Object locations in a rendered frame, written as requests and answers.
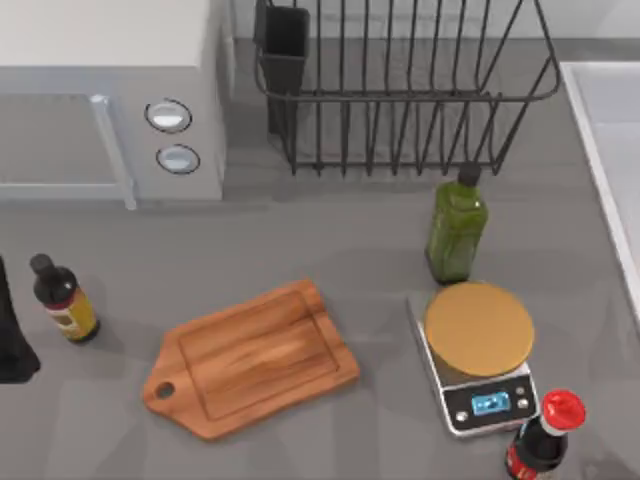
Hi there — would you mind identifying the dark bottle with red cap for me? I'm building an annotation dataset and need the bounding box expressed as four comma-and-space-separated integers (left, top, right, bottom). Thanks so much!
505, 389, 587, 480

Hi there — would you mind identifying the black wire dish rack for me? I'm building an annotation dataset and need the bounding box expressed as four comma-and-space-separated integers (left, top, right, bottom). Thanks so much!
252, 0, 561, 178

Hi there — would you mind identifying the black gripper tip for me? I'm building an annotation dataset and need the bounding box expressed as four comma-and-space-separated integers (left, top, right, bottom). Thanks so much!
0, 255, 42, 385

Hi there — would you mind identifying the kitchen scale with gold plate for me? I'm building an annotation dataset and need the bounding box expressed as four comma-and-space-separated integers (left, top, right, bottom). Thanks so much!
405, 280, 541, 438

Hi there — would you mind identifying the wooden cutting board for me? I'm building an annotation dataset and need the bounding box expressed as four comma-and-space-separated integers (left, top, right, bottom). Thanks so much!
142, 278, 361, 442

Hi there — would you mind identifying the microwave door handle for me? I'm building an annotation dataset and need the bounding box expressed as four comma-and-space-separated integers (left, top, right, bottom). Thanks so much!
89, 93, 138, 211

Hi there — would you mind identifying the microwave knob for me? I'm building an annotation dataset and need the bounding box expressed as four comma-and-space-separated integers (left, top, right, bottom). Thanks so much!
143, 97, 194, 135
155, 143, 202, 176

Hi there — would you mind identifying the black cutlery holder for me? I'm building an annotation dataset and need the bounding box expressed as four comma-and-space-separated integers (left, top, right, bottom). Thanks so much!
253, 4, 311, 135

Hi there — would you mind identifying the pale microwave oven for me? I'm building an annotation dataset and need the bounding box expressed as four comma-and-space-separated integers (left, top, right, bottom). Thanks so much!
0, 0, 227, 211

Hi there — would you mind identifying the dark bottle with yellow label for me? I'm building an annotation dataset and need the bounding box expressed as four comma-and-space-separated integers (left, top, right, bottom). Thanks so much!
29, 253, 102, 345

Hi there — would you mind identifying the green bottle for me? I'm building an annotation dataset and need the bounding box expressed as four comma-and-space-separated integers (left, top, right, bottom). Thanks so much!
424, 162, 489, 286

